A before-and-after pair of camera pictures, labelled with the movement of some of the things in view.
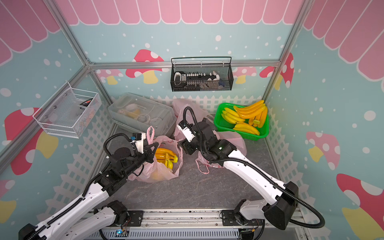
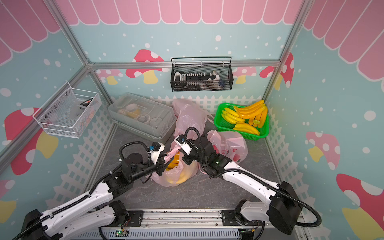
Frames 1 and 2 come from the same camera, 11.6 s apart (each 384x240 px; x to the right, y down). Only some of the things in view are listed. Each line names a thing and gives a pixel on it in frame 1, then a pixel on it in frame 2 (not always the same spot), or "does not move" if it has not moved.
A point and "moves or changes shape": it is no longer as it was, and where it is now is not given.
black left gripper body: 138,159 -> 147,171
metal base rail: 200,224 does not move
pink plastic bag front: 157,171 moves or changes shape
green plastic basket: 222,125 does not move
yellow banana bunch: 166,156 moves or changes shape
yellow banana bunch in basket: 233,117 does not move
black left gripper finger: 148,147 -> 162,161
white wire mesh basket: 66,113 does not move
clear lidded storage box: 137,112 does not move
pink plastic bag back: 179,105 does not move
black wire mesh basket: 198,74 does not move
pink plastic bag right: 237,141 does not move
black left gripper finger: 150,159 -> 159,171
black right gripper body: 193,145 -> 193,156
